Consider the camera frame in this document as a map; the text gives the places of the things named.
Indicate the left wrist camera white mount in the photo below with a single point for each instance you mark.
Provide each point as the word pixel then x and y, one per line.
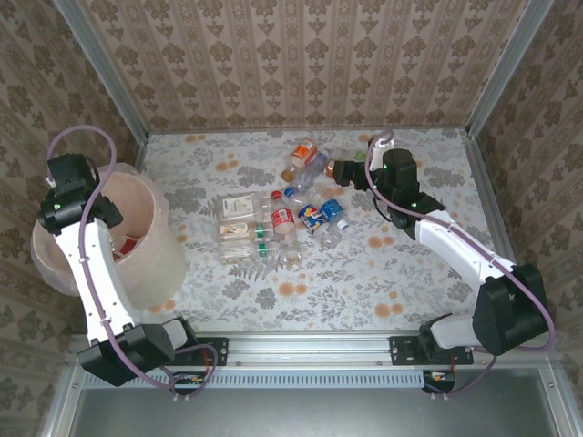
pixel 50 180

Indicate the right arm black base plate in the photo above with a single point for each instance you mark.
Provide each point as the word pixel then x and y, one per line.
pixel 405 350

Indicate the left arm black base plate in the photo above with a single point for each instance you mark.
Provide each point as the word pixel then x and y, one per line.
pixel 216 350

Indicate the aluminium frame post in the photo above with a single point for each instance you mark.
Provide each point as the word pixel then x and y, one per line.
pixel 104 73
pixel 508 68

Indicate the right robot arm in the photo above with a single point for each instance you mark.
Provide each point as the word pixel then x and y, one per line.
pixel 455 250

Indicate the pink plastic bin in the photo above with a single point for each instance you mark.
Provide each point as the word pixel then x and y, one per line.
pixel 155 255

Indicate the long aluminium mounting rail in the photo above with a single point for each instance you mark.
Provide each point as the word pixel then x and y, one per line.
pixel 309 348

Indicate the red label tea bottle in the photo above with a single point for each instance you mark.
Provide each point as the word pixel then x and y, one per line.
pixel 127 245

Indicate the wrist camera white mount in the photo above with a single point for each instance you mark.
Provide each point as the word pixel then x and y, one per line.
pixel 379 152
pixel 50 180

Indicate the orange label bottle brown cap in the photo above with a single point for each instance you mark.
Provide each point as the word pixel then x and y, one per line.
pixel 304 152

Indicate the pepsi bottle blue cap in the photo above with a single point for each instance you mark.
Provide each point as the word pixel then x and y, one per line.
pixel 309 217

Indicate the blue label bottle white cap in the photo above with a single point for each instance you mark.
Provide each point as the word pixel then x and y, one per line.
pixel 331 210

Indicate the clear water bottle pale label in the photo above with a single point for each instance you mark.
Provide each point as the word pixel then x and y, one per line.
pixel 312 170

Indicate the grey metal panel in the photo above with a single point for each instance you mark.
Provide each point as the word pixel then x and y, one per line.
pixel 319 414

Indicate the clear plastic bottle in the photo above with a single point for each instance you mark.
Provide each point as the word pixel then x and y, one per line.
pixel 314 195

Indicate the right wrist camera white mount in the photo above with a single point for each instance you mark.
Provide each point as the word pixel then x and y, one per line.
pixel 379 152

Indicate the copper brown plastic bottle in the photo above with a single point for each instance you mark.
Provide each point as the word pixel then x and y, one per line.
pixel 330 169

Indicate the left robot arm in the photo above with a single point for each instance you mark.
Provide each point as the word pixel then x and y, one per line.
pixel 100 291

